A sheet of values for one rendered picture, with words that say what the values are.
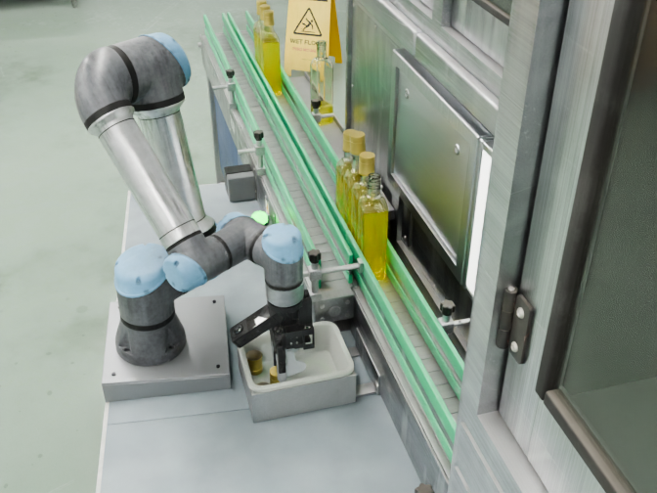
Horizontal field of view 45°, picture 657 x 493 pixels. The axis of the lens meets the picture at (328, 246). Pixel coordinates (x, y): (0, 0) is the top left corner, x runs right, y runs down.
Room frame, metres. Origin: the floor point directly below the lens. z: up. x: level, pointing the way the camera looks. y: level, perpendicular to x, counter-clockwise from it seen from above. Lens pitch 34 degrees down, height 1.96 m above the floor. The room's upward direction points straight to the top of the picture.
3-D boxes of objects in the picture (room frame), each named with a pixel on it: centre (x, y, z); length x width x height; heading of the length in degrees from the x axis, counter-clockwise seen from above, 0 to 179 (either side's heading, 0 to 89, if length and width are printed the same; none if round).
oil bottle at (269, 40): (2.51, 0.19, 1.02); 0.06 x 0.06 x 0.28; 16
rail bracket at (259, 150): (1.94, 0.21, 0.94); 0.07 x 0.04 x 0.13; 106
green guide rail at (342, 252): (2.27, 0.19, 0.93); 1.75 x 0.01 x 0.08; 16
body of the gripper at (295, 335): (1.22, 0.08, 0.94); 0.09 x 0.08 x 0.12; 104
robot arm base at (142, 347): (1.31, 0.39, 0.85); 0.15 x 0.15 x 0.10
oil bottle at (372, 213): (1.47, -0.10, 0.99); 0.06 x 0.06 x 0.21; 15
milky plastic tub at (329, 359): (1.24, 0.07, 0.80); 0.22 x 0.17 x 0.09; 106
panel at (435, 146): (1.31, -0.28, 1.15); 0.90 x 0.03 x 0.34; 16
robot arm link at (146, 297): (1.32, 0.38, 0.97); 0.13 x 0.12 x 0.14; 138
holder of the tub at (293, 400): (1.25, 0.05, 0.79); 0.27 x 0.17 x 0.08; 106
